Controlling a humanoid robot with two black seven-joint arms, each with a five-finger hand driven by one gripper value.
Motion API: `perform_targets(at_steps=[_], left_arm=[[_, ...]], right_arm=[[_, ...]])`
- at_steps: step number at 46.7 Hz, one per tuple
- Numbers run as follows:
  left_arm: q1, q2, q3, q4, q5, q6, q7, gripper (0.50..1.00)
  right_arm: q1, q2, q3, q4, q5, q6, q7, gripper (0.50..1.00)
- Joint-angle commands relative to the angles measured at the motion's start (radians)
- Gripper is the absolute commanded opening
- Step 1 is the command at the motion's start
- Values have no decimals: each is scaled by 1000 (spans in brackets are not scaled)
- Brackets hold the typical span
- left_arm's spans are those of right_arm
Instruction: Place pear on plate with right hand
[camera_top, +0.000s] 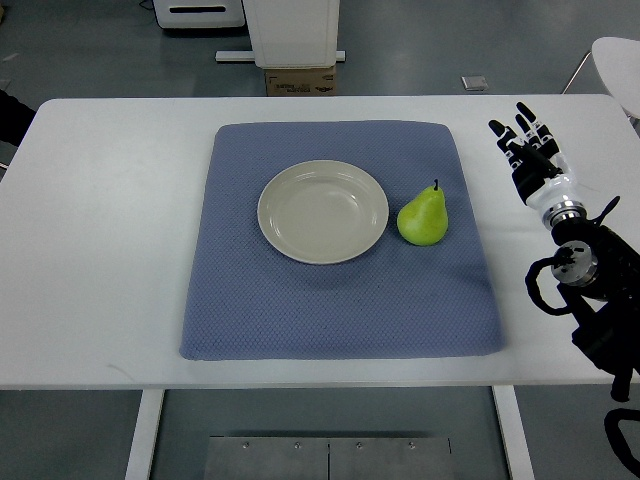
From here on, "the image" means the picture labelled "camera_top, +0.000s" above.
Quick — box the right white table leg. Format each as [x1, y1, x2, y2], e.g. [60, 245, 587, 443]
[491, 385, 535, 480]

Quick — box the beige round plate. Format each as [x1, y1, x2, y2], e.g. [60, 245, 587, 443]
[257, 160, 389, 265]

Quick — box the white round chair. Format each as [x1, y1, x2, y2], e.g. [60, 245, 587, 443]
[561, 37, 640, 123]

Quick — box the blue woven table mat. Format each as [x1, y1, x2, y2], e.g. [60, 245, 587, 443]
[180, 120, 503, 360]

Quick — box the white table leg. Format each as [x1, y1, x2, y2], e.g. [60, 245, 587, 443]
[124, 389, 165, 480]
[491, 385, 535, 480]

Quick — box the white cabinet with base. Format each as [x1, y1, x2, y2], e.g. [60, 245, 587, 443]
[215, 0, 346, 69]

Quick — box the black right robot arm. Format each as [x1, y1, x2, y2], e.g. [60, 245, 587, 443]
[525, 196, 639, 403]

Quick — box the brown cardboard box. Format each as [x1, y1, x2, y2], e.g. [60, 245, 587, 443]
[264, 66, 337, 97]

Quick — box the black object at left edge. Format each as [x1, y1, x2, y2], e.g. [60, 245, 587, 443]
[0, 90, 36, 147]

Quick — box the white appliance with black slot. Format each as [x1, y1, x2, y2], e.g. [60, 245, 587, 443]
[152, 0, 245, 29]

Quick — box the grey metal floor plate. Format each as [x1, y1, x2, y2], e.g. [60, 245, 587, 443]
[204, 436, 455, 479]

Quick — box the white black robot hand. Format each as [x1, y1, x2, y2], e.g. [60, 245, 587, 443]
[488, 102, 586, 230]

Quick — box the left white table leg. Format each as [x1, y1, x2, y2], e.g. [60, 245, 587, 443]
[124, 389, 165, 480]

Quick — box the green pear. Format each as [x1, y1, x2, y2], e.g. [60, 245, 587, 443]
[396, 179, 449, 246]

